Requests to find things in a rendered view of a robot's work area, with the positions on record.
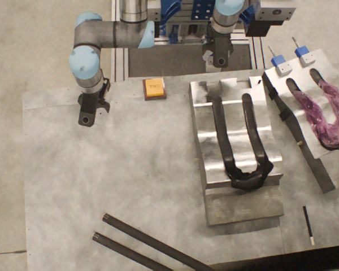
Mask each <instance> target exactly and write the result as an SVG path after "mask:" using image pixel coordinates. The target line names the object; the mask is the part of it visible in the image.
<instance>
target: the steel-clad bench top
mask: <svg viewBox="0 0 339 271"><path fill-rule="evenodd" d="M268 69H269V68H265V69H254V70H249V69H248V70H241V71H229V72H218V73H205V74H198V75H187V76H175V77H163V78H164V84H165V90H166V99H161V100H149V101H145V97H144V87H143V81H142V80H132V81H120V82H110V89H109V92H107V93H106V96H105V98H106V99H107V98H108V97H109V96H110V97H111V102H110V112H109V114H108V115H107V116H106V119H105V122H104V126H102V125H98V124H96V123H94V125H93V126H92V127H90V128H89V127H85V126H81V125H79V124H78V119H79V112H80V108H81V106H80V105H79V103H78V99H79V95H80V94H82V93H83V92H82V91H81V90H80V89H79V87H78V86H72V87H66V88H60V89H48V90H37V91H27V92H26V93H23V108H22V117H23V168H24V204H25V231H26V233H27V262H28V271H154V270H152V269H150V268H148V267H146V266H144V265H142V264H140V263H138V262H136V261H134V260H132V259H129V258H127V257H125V256H124V255H122V254H120V253H118V252H116V251H114V250H112V249H110V248H108V247H106V246H104V245H102V244H100V243H98V242H96V241H94V240H92V239H90V238H89V237H90V234H91V232H92V231H96V232H98V233H100V234H102V235H104V236H106V237H108V238H110V239H112V240H113V241H115V242H117V243H119V244H121V245H123V246H125V247H127V248H129V249H131V250H133V251H135V252H138V253H140V254H142V255H144V256H146V257H148V258H150V259H152V260H154V261H156V262H158V263H160V264H162V265H164V266H166V267H168V268H171V269H178V268H187V267H189V266H187V265H185V264H183V263H181V262H179V261H177V260H175V259H173V258H172V257H170V256H167V255H165V254H164V253H162V252H160V251H158V250H156V249H154V248H152V247H150V246H149V245H147V244H145V243H143V242H141V241H139V240H137V239H135V238H133V237H131V236H130V235H128V234H126V233H124V232H122V231H120V230H119V229H116V228H114V227H112V226H110V225H109V224H107V223H105V222H103V221H102V220H100V216H101V214H102V213H103V212H105V213H107V214H108V215H110V216H112V217H114V218H116V219H118V220H120V221H122V222H124V223H126V224H128V225H130V226H132V227H134V228H136V229H138V230H139V231H141V232H143V233H146V234H148V235H149V236H151V237H153V238H155V239H157V240H159V241H161V242H163V243H165V244H167V245H169V246H171V247H173V248H175V249H177V250H179V251H181V252H182V253H184V254H186V255H188V256H190V257H192V258H194V259H196V260H198V261H201V262H202V263H204V264H206V265H210V264H220V263H228V262H233V261H239V260H246V259H255V258H260V257H267V256H273V255H282V254H287V253H292V252H299V251H308V250H315V249H317V248H326V247H334V246H339V187H338V188H336V189H334V190H332V191H329V192H327V193H325V194H323V192H322V190H321V189H320V186H319V184H318V182H317V180H316V178H315V177H314V175H313V173H312V170H311V168H310V167H309V165H308V163H307V161H306V159H305V157H304V156H303V154H302V152H301V149H300V147H299V146H297V141H296V140H295V138H294V136H293V135H292V133H291V131H290V129H289V127H288V125H287V124H286V122H285V121H283V122H282V120H281V119H280V116H279V114H280V113H281V112H280V110H279V108H278V107H277V105H276V103H275V101H274V100H273V101H271V99H270V97H269V95H268V94H269V93H270V91H269V90H268V88H267V86H266V84H265V83H264V81H263V79H262V83H263V89H264V94H265V98H266V105H267V111H268V117H269V118H270V124H271V129H272V132H273V136H274V138H275V142H276V145H277V147H278V149H279V152H280V155H281V158H282V163H283V167H284V175H283V176H282V177H281V179H280V189H281V197H282V203H283V206H284V212H285V215H283V216H280V217H273V218H265V219H262V220H254V221H244V222H235V223H233V224H225V225H215V226H207V220H206V213H205V205H204V200H203V192H202V185H201V177H200V172H199V164H198V162H197V161H194V159H195V158H197V157H198V156H197V148H196V143H195V136H194V128H193V120H192V112H191V107H190V99H189V87H190V83H191V82H197V81H207V82H213V81H219V80H221V79H227V78H237V79H240V80H243V79H248V78H249V77H257V76H261V77H262V75H263V73H264V71H266V70H268ZM303 206H306V209H307V216H308V220H309V223H310V226H311V232H312V237H313V240H314V243H315V245H313V246H312V244H311V240H310V236H309V234H310V233H309V230H308V227H307V223H306V219H305V217H306V216H305V213H304V210H303Z"/></svg>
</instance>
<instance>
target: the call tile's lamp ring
mask: <svg viewBox="0 0 339 271"><path fill-rule="evenodd" d="M154 79H159V78H154ZM161 79H162V83H163V91H164V95H162V96H156V97H146V88H145V80H143V84H144V93H145V99H151V98H163V97H166V91H165V86H164V78H161ZM146 80H152V79H146Z"/></svg>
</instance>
